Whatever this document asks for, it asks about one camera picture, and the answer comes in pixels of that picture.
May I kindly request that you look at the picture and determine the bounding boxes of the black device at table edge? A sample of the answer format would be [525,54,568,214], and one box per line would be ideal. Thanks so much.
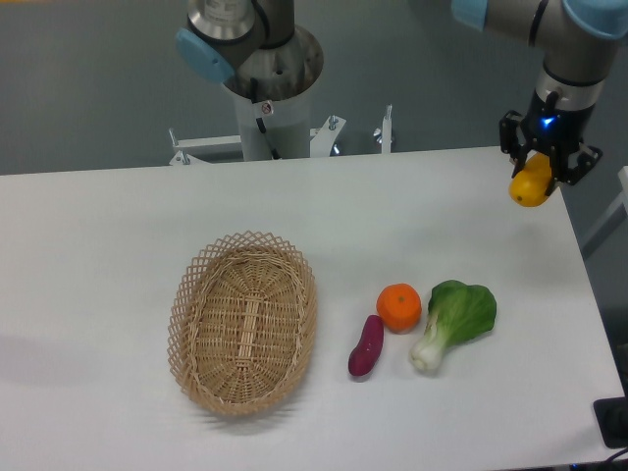
[593,397,627,449]

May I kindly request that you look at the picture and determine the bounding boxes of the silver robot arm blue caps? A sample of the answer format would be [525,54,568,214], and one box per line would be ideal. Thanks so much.
[175,1,627,207]

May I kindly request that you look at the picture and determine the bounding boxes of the green bok choy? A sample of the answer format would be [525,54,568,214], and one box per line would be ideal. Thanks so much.
[409,280,497,373]

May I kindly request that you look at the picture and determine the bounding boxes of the purple sweet potato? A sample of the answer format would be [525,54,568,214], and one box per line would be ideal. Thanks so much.
[347,315,384,377]

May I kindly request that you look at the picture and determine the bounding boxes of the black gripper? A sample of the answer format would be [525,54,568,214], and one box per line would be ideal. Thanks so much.
[498,93,602,196]

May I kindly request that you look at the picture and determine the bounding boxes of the oval wicker basket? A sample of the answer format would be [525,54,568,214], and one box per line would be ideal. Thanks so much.
[167,231,318,416]

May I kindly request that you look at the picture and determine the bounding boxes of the orange tangerine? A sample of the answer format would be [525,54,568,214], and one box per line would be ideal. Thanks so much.
[376,284,422,333]

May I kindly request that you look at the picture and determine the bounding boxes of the white frame at right edge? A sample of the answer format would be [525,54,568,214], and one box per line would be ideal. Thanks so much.
[581,166,627,260]

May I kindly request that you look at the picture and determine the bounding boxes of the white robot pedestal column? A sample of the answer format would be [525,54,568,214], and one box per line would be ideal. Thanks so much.
[223,26,325,162]

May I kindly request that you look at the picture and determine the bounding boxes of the white metal base frame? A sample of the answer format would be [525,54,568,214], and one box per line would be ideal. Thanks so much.
[169,104,395,166]

